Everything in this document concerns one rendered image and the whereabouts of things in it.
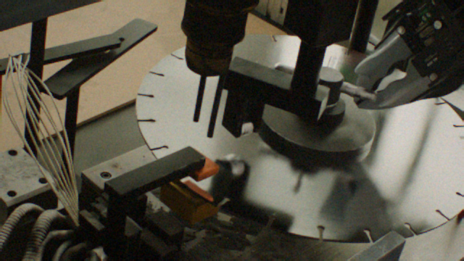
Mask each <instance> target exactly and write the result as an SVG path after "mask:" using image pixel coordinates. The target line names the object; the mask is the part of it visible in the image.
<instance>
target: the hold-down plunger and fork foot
mask: <svg viewBox="0 0 464 261"><path fill-rule="evenodd" d="M326 50H327V47H326V48H317V47H315V48H313V47H310V45H308V44H306V43H303V42H302V41H300V43H299V49H298V53H297V58H296V62H295V66H294V71H293V75H291V74H288V73H285V72H281V71H279V70H274V69H272V68H269V67H266V66H265V65H261V64H258V63H256V62H251V61H249V60H247V59H242V58H240V57H235V58H234V59H232V60H231V63H230V67H229V70H228V73H227V75H226V78H225V85H224V88H223V90H226V91H228V94H227V99H226V103H225V111H224V115H223V119H222V123H221V125H222V126H224V127H225V129H226V130H227V131H228V132H229V133H230V134H232V135H233V136H235V138H240V135H241V129H242V125H243V124H244V117H245V114H246V113H247V114H249V115H250V117H251V119H252V123H254V130H252V132H255V133H258V132H259V131H260V124H261V120H262V117H263V113H264V110H265V104H268V105H270V106H273V107H277V109H281V110H284V111H287V112H290V113H293V114H295V115H299V116H302V117H304V118H306V119H309V120H312V121H315V122H317V121H318V120H319V118H320V116H321V114H323V112H324V110H325V108H326V105H327V101H328V97H329V93H330V88H327V87H324V86H320V85H318V83H319V80H320V74H321V71H322V67H323V62H324V59H325V55H326Z"/></svg>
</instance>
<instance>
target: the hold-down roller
mask: <svg viewBox="0 0 464 261"><path fill-rule="evenodd" d="M252 130H254V123H252V119H251V117H250V115H249V114H247V113H246V114H245V117H244V124H243V125H242V129H241V135H240V138H241V136H246V135H248V134H250V133H251V132H252Z"/></svg>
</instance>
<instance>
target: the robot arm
mask: <svg viewBox="0 0 464 261"><path fill-rule="evenodd" d="M381 19H382V20H383V21H386V20H388V22H387V26H386V30H385V31H384V34H383V37H382V39H381V40H380V41H379V42H378V43H377V44H376V45H375V46H374V47H373V49H372V50H371V52H370V53H369V55H370V56H369V57H368V58H367V59H365V60H364V61H363V62H362V63H360V64H359V65H358V66H357V68H356V69H355V72H356V74H360V77H359V79H358V81H357V86H360V87H363V88H365V89H368V90H371V91H376V90H377V89H378V87H379V85H380V82H381V81H382V80H383V78H385V77H387V76H389V75H391V74H392V73H393V72H394V69H395V67H396V66H397V64H398V63H400V62H402V61H405V60H406V59H410V58H412V57H413V56H415V57H414V58H412V59H411V63H412V65H411V66H410V68H409V70H408V71H407V74H406V76H405V77H404V78H402V79H398V80H395V81H392V82H391V83H389V84H388V85H387V86H386V88H385V89H384V90H380V91H376V93H377V97H376V101H375V102H370V101H368V100H365V99H361V98H357V97H355V96H354V100H353V101H354V103H355V104H356V105H357V108H358V109H370V110H380V109H389V108H393V107H399V106H403V105H407V104H412V103H414V102H418V101H422V100H426V99H433V98H438V97H443V96H446V95H448V94H450V93H452V92H454V91H456V90H458V89H459V88H460V87H462V86H463V85H464V0H402V1H401V2H400V3H398V5H396V7H395V8H393V9H392V10H391V11H390V12H388V13H387V14H386V15H384V16H383V17H382V18H381Z"/></svg>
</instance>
